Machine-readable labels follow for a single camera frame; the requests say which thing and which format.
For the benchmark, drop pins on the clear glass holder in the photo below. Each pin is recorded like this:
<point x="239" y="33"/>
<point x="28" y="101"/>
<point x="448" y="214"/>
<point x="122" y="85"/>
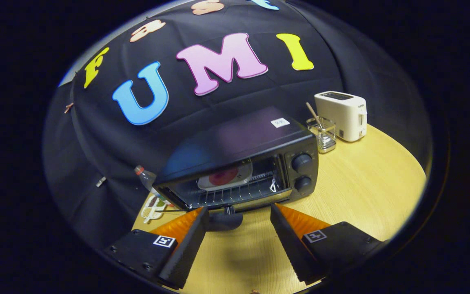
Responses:
<point x="327" y="136"/>

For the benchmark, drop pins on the white square plate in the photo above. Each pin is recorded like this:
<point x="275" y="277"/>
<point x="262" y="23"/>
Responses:
<point x="241" y="177"/>

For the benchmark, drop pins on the white cloth clip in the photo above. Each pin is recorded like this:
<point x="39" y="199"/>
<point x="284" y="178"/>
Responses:
<point x="100" y="181"/>

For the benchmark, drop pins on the clear plastic bottle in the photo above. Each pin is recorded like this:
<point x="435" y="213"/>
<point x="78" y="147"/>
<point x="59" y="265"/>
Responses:
<point x="147" y="179"/>

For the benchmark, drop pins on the divided dish with food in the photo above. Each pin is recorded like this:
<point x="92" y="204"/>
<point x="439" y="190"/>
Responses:
<point x="151" y="208"/>

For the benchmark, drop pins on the black backdrop cloth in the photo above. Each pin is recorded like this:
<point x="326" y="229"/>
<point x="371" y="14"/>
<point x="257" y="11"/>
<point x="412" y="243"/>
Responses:
<point x="96" y="134"/>

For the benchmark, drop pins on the pink cloth clip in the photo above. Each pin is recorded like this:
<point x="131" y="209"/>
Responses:
<point x="69" y="108"/>

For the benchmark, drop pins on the pink ham slice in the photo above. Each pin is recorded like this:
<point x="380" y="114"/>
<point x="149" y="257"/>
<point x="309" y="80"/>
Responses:
<point x="222" y="177"/>

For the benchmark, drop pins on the black toaster oven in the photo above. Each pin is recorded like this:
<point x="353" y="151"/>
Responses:
<point x="239" y="139"/>

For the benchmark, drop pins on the wooden stick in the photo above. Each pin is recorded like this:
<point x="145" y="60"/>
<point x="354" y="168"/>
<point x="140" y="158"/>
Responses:
<point x="312" y="112"/>

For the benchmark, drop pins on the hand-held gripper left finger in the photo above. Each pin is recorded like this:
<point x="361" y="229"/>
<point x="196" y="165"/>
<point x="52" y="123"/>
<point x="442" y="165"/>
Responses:
<point x="188" y="249"/>

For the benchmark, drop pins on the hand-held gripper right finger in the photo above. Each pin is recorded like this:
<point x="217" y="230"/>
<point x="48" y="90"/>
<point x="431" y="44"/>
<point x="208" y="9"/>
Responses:
<point x="290" y="245"/>

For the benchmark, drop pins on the white bread toaster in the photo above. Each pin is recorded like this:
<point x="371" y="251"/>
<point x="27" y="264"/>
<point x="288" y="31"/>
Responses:
<point x="341" y="116"/>

